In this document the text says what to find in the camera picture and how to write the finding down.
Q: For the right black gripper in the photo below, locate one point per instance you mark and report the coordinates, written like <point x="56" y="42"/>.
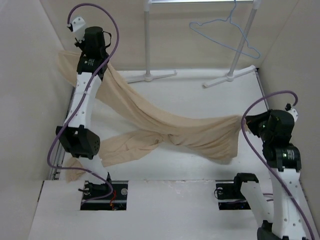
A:
<point x="252" y="120"/>

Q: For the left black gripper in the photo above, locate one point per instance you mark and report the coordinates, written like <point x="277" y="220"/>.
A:
<point x="81" y="45"/>

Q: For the beige trousers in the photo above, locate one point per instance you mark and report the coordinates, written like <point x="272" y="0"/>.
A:
<point x="214" y="138"/>

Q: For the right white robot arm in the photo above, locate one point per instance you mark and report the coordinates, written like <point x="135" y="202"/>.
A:
<point x="282" y="218"/>

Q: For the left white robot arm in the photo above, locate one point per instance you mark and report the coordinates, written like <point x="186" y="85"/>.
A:
<point x="77" y="137"/>

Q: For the white clothes rack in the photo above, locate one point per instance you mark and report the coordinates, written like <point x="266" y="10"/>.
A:
<point x="243" y="48"/>

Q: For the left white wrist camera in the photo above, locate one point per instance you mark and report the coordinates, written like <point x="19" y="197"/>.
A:
<point x="77" y="26"/>

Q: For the blue wire hanger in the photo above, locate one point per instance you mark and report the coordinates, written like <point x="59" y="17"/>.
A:
<point x="224" y="32"/>

